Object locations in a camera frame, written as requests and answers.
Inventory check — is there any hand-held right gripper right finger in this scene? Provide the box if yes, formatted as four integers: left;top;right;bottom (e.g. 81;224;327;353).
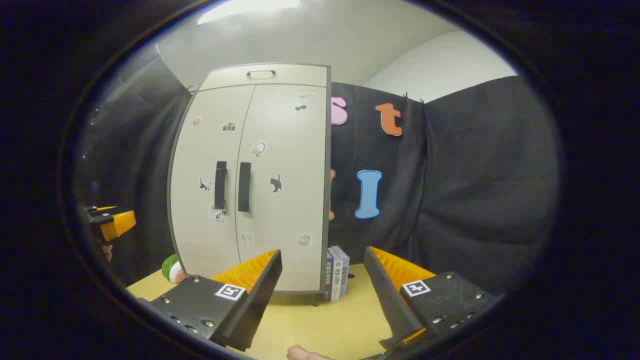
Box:
363;245;505;352

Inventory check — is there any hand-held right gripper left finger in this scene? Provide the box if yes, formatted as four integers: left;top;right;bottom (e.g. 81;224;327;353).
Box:
136;248;283;352

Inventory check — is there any shoe cabinet door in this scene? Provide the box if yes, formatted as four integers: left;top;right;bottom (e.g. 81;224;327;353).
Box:
235;81;329;294
169;84;257;279

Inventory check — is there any beige double-door shoe cabinet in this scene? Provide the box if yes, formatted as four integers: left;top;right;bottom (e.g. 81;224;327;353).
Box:
167;62;332;307

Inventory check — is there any dark-spined book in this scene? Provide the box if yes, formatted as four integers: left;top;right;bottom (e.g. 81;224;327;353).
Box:
325;251;335;301

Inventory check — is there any green striped toy ball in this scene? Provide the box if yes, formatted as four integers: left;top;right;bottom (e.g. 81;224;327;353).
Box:
161;253;188;285

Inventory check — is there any black backdrop cloth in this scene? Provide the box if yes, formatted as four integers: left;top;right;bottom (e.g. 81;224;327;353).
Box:
75;42;561;301

